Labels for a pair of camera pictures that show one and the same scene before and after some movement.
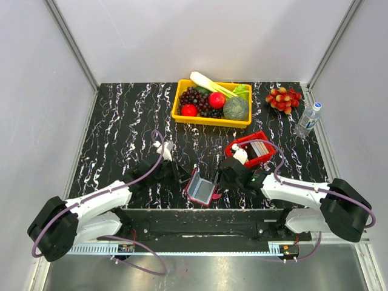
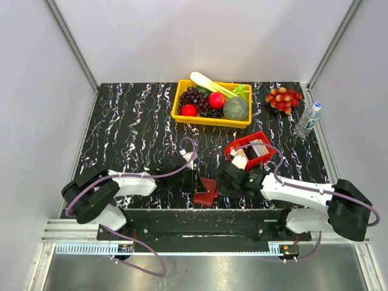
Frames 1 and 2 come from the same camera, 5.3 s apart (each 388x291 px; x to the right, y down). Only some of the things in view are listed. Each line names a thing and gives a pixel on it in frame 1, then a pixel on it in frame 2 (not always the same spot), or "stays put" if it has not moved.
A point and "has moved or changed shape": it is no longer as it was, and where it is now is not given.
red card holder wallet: (200, 190) has moved or changed shape
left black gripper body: (169, 173) → (187, 181)
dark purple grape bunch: (191, 95) stays put
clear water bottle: (308, 120) stays put
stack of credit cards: (259, 148) stays put
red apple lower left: (189, 109) stays put
